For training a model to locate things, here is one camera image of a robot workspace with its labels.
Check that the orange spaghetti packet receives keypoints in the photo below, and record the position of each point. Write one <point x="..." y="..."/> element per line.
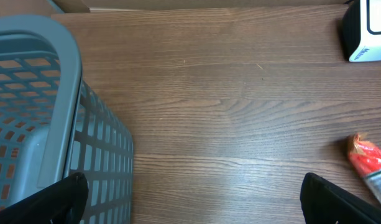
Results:
<point x="365" y="157"/>

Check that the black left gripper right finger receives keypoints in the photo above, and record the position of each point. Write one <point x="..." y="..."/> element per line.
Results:
<point x="324" y="202"/>

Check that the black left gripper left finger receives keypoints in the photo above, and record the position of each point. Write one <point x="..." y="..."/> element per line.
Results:
<point x="61" y="202"/>

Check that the grey mesh plastic basket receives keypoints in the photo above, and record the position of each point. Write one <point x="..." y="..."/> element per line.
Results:
<point x="52" y="124"/>

